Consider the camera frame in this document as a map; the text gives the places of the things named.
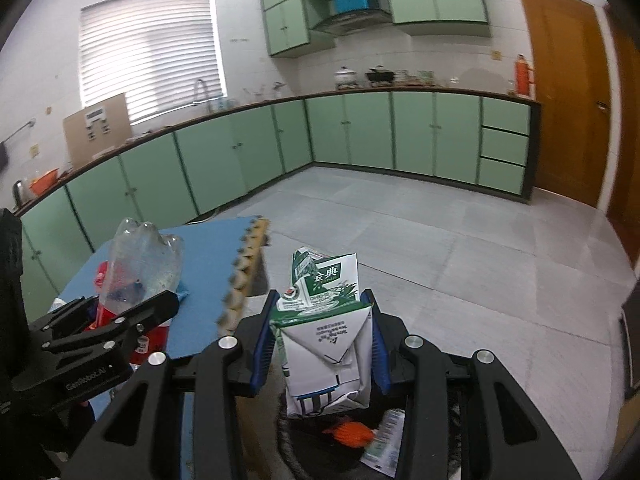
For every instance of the cardboard box with scale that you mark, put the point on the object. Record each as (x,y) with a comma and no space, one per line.
(97,130)

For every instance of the white window blinds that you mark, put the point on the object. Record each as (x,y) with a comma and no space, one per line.
(152,51)

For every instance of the steel kettle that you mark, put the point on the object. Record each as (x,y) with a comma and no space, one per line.
(21,194)

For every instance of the orange foam fruit net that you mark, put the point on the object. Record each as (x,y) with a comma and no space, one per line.
(350,433)

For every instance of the range hood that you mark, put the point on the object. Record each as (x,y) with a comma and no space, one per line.
(344,17)

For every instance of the white cooking pot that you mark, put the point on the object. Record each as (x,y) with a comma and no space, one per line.
(345,78)

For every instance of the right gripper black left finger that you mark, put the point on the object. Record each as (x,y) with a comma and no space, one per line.
(177,418)

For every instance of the dark hanging towel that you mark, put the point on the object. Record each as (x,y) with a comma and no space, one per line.
(4,156)

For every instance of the clear plastic bottle red label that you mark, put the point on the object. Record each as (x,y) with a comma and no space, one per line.
(142,262)

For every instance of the silver green snack bag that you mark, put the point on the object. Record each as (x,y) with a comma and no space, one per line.
(382,453)

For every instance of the chrome sink faucet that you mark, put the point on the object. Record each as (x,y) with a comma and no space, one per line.
(201,95)

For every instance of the black trash bin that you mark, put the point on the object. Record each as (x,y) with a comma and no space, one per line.
(310,454)

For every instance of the green base kitchen cabinets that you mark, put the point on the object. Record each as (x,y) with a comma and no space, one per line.
(465,138)

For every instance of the brown wooden door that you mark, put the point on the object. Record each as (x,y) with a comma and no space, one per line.
(572,84)

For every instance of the orange thermos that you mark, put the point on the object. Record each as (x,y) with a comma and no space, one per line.
(523,76)

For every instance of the black wok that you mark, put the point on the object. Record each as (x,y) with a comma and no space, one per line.
(380,76)

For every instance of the orange plastic basket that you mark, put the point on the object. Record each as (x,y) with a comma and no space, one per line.
(41,184)

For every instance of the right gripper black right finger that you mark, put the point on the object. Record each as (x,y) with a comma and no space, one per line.
(502,433)

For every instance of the blue table cloth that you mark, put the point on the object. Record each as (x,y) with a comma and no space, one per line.
(221,266)

